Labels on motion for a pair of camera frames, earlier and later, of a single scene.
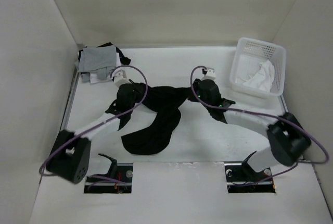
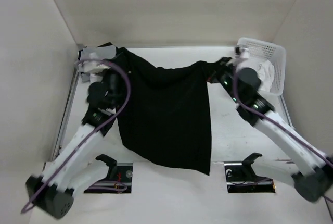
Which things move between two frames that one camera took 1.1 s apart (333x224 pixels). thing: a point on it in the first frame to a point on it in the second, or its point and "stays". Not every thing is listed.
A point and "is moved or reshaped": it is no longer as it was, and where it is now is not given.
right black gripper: (196, 84) to (231, 67)
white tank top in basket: (264, 80) stays
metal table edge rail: (71, 99) stays
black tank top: (165, 101) is moved or reshaped
